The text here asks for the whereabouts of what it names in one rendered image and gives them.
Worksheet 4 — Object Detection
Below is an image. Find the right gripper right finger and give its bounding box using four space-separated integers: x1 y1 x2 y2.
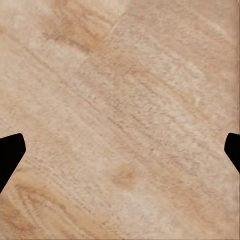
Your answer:
224 133 240 173

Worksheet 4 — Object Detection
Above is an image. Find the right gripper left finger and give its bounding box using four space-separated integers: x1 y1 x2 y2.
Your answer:
0 133 26 193

